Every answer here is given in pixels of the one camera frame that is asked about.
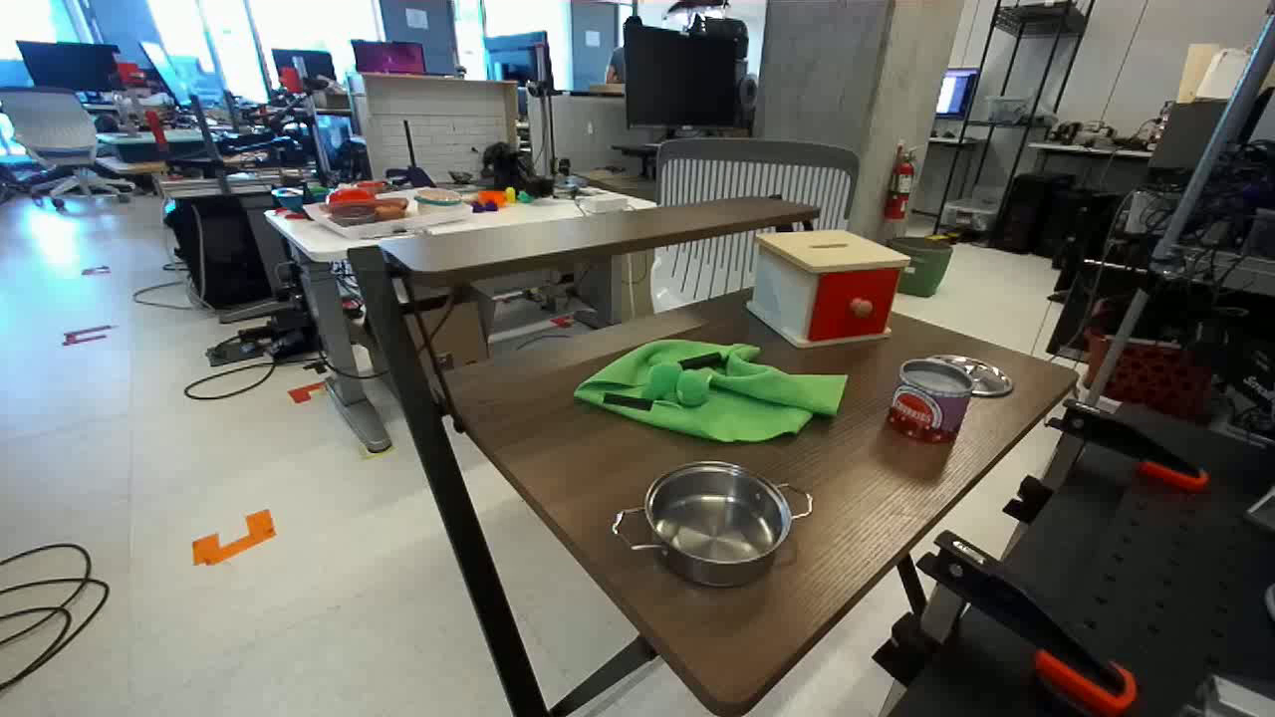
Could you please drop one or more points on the white partition panel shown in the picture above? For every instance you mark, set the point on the white partition panel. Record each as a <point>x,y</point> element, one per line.
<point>439,126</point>

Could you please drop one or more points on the red fire extinguisher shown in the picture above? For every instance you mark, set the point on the red fire extinguisher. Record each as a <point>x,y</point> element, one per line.
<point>897,184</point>

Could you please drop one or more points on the white office desk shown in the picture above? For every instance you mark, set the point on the white office desk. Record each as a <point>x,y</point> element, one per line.
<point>331,332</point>

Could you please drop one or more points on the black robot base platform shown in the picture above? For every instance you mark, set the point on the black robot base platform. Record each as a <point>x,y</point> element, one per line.
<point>1159,581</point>

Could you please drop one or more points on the red crate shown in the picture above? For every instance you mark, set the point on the red crate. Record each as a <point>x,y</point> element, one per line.
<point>1155,374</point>

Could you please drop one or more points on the white swivel chair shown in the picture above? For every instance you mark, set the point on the white swivel chair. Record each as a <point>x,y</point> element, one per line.
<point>55,131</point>

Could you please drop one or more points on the grey metal stand pole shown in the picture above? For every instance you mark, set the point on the grey metal stand pole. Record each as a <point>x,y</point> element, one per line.
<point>1217,146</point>

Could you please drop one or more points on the black shelving rack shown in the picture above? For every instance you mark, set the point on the black shelving rack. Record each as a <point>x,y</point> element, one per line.
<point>1048,119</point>

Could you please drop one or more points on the black metal table frame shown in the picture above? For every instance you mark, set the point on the black metal table frame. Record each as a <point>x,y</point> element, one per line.
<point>424,423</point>

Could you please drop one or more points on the small steel pot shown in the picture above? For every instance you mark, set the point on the small steel pot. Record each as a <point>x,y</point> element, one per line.
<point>720,522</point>

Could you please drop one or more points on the white ribbed-back office chair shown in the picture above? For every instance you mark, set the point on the white ribbed-back office chair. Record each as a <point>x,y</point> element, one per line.
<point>744,182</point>

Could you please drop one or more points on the orange tray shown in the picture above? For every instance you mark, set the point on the orange tray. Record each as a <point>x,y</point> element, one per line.
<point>363,203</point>

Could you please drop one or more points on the lit computer monitor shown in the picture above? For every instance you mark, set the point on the lit computer monitor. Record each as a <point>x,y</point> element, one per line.
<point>954,93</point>

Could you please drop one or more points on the wooden box with red drawer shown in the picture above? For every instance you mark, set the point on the wooden box with red drawer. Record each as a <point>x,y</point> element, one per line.
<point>852,304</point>

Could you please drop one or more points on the round steel lid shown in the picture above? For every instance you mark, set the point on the round steel lid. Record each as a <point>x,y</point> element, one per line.
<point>990,381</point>

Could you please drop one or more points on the dark computer monitor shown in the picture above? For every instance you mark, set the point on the dark computer monitor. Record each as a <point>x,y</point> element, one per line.
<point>64,65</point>

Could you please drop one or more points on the green cloth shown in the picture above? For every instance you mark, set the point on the green cloth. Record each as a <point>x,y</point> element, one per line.
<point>744,398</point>

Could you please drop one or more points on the tin can with red label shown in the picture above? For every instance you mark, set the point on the tin can with red label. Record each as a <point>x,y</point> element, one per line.
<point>930,402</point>

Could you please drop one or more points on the green bin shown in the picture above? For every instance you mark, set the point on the green bin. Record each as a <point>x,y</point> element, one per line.
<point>925,265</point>

